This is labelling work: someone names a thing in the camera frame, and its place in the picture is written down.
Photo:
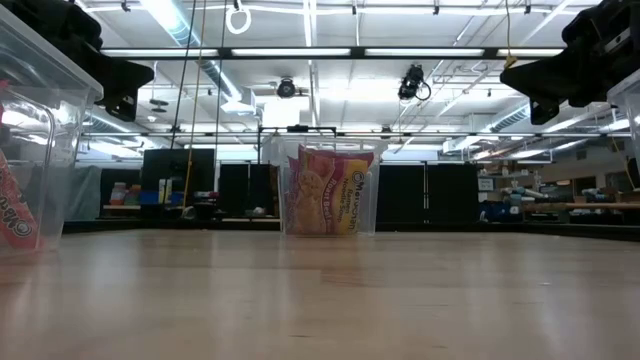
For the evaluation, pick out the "black overhead light bar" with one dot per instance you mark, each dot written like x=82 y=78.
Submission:
x=357 y=52

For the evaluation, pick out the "long wooden bench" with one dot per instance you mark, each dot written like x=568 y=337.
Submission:
x=600 y=205

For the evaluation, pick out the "black monitor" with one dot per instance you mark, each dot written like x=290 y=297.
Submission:
x=175 y=167

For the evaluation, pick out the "black round overhead camera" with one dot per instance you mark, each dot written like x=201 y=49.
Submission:
x=286 y=88

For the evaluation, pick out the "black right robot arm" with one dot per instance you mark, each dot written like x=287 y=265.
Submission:
x=622 y=50

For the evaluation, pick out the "orange Maruchan noodle pack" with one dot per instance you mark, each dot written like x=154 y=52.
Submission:
x=15 y=220

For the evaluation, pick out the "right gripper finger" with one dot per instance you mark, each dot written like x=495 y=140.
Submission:
x=537 y=92
x=530 y=74

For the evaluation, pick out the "small white sign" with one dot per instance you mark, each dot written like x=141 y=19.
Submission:
x=486 y=184

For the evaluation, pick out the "silver ventilation duct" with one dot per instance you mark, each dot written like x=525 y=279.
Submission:
x=217 y=77

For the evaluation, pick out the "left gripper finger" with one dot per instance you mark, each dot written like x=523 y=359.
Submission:
x=127 y=77
x=122 y=94

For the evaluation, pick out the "clear plastic bin with label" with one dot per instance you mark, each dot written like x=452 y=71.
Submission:
x=280 y=150

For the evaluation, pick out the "black partition panel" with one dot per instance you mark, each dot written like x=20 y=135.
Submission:
x=235 y=187
x=404 y=192
x=452 y=192

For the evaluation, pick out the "blue storage box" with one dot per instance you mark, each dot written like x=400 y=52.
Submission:
x=150 y=197

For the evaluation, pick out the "red Maruchan noodle pack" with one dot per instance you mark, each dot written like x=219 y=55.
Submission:
x=325 y=192

